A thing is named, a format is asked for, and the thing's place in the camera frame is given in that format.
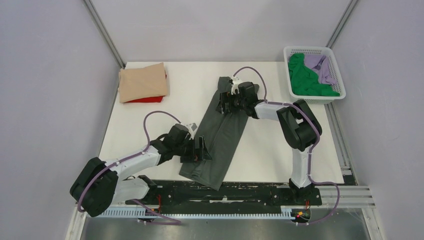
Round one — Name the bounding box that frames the beige folded t shirt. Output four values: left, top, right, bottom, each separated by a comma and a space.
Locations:
118, 62, 169, 103

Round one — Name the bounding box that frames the white slotted cable duct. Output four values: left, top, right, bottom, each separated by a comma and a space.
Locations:
86, 207, 293, 220

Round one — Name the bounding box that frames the green t shirt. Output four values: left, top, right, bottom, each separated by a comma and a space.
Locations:
288, 53, 340, 97

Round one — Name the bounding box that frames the red folded t shirt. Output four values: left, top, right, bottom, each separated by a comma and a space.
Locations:
125, 72, 168, 103

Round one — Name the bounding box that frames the purple t shirt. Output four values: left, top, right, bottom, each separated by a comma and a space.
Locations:
304, 54, 337, 86

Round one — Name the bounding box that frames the aluminium frame rail right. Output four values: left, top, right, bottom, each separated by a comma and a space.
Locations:
326, 0, 360, 49

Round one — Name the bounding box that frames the aluminium frame rail left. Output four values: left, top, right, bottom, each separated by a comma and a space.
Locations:
82, 0, 126, 69

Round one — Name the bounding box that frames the grey t shirt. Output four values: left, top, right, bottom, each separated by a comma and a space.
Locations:
179, 77, 249, 190

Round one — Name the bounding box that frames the white plastic laundry basket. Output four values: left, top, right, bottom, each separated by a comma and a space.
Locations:
283, 46, 346, 104

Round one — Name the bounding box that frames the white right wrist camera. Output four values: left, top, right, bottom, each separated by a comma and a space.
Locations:
229, 76, 243, 95

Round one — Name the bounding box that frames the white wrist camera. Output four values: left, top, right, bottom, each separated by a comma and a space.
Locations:
229, 76, 243, 95
185, 122, 198, 138

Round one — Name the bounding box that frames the aluminium frame rail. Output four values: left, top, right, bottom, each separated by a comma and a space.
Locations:
82, 0, 126, 69
326, 0, 360, 49

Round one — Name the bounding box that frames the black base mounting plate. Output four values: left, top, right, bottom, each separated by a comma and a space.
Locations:
140, 180, 322, 214

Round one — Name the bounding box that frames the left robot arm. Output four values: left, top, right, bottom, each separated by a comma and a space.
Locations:
69, 123, 212, 217

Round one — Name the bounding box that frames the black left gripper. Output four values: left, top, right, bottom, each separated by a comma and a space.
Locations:
174, 135, 212, 163

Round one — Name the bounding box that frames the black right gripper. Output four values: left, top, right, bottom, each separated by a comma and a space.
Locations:
217, 90, 248, 115

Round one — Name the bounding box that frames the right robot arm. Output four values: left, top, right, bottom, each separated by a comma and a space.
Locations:
216, 82, 322, 204

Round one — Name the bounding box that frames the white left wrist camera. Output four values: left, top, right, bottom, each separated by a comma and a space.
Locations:
185, 122, 198, 138

